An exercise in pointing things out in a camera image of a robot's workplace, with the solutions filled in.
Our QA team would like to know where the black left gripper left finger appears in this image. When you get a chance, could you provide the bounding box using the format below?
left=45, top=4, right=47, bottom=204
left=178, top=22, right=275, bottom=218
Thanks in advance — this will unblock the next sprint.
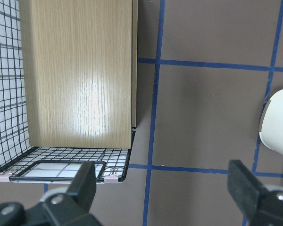
left=0, top=161, right=101, bottom=226

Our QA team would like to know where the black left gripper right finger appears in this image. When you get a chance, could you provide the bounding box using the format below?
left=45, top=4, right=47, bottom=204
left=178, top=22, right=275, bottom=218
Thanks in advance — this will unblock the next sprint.
left=227, top=160, right=283, bottom=226

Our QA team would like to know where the white two-slot toaster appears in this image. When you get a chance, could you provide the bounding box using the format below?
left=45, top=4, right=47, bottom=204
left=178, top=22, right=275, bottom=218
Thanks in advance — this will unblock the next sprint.
left=259, top=89, right=283, bottom=155

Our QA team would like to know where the wire grid wooden shelf box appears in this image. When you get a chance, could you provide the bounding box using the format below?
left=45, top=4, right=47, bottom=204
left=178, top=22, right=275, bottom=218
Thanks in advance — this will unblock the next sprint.
left=0, top=0, right=138, bottom=183

